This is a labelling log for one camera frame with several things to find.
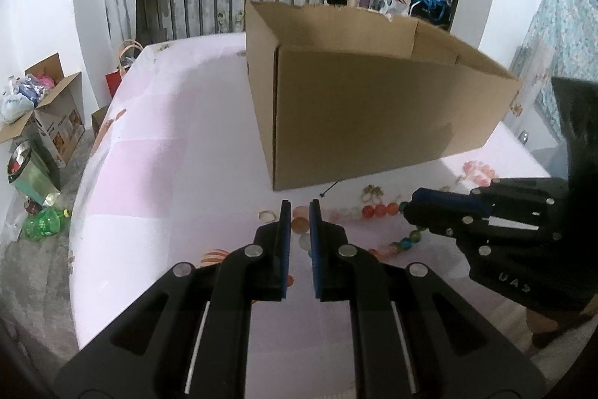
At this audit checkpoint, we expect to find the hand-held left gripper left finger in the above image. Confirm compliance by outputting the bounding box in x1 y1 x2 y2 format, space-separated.
52 199 293 399

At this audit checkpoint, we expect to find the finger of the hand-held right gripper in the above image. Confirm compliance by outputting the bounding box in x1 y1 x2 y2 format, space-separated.
403 204 562 260
412 177 569 218

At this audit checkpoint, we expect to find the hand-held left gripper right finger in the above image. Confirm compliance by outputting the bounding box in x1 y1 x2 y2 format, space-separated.
308 199 548 399

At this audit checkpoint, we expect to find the pink bead bracelet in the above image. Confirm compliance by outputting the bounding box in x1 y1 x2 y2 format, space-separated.
462 160 500 187

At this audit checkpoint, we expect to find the multicoloured bead bracelet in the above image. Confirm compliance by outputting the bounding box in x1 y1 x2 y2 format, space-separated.
290 200 427 260

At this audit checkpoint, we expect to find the large cardboard box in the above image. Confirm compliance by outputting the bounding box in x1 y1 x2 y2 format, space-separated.
244 0 521 191

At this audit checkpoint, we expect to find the person's right forearm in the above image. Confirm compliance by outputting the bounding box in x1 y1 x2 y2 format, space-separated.
525 308 592 350

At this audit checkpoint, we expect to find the pink printed tablecloth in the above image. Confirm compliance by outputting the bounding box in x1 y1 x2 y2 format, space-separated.
69 32 568 399

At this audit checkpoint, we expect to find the rolled floral mat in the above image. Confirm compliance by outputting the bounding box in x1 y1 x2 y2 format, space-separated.
508 45 553 122

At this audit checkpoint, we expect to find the white plastic carrier bag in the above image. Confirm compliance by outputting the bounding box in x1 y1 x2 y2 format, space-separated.
377 0 413 17

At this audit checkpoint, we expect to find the small brown box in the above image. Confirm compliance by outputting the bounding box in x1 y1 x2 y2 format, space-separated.
90 106 111 139

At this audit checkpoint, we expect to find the red paper bag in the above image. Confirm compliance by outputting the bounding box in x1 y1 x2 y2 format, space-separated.
105 39 144 101

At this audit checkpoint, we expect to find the green plastic bottle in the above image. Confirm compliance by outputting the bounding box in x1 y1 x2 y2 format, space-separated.
22 206 72 242

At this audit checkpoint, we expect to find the small open cardboard box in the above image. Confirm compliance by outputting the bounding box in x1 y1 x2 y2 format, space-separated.
0 52 86 169

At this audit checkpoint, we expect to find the pink plastic bag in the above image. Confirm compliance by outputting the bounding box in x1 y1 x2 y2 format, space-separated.
25 72 58 99

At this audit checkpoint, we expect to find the white blue plastic bag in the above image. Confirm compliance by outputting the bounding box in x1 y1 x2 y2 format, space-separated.
0 76 37 125

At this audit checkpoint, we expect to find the floral wall cloth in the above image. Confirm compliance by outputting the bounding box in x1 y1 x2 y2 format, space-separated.
522 0 598 144

